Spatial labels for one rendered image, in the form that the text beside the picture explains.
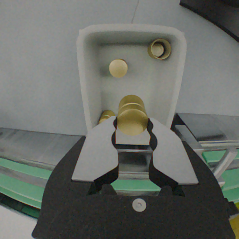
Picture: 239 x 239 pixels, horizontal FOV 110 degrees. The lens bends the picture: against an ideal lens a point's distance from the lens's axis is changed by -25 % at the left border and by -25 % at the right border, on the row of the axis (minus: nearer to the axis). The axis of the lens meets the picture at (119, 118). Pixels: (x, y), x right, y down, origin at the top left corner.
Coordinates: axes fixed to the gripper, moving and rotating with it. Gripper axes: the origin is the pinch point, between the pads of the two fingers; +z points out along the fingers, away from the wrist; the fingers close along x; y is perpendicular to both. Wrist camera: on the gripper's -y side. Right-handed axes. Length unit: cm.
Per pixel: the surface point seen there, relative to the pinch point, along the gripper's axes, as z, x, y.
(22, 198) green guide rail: -4.1, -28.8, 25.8
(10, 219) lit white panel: -10, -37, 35
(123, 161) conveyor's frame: 7.2, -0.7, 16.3
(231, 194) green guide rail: -3.3, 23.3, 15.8
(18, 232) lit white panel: -12.9, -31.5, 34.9
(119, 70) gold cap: 10.3, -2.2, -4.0
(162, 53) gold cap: 14.1, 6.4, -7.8
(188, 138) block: 5.0, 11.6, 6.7
